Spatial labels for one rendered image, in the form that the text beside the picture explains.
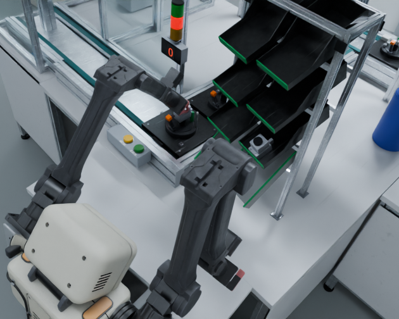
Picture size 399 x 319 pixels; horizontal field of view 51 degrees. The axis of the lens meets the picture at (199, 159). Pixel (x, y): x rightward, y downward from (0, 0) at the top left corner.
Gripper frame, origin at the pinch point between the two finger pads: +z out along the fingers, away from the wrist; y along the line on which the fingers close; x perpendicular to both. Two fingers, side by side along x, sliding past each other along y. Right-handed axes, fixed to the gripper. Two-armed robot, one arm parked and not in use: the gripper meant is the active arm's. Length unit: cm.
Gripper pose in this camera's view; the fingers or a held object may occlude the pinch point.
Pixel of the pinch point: (183, 107)
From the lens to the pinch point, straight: 170.9
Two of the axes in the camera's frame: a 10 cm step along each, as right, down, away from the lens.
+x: -6.0, 7.9, 1.0
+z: 3.9, 1.9, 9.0
